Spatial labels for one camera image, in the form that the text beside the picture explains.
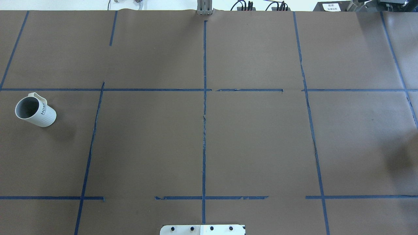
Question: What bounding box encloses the white mounting plate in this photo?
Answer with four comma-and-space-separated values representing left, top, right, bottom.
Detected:
160, 224, 246, 235

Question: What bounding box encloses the orange black adapter box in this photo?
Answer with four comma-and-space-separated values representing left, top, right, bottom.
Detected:
231, 0, 256, 11

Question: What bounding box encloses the aluminium frame post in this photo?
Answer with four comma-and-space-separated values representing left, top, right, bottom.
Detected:
197, 0, 213, 15

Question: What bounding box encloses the white ribbed mug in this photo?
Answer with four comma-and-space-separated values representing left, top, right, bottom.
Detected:
15, 92, 57, 128

